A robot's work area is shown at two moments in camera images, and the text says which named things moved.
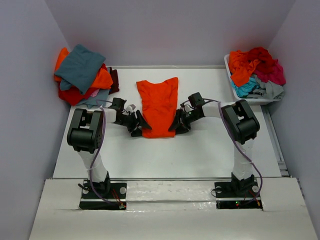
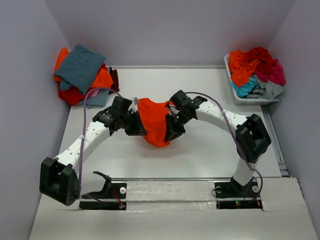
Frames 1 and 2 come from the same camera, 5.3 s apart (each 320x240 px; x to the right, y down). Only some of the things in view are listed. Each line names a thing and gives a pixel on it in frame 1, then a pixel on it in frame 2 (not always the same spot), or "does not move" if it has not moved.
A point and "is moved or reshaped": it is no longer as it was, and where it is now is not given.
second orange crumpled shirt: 241,67 does not move
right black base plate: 232,195 does not move
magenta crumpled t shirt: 276,75 does not move
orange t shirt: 159,102 is moved or reshaped
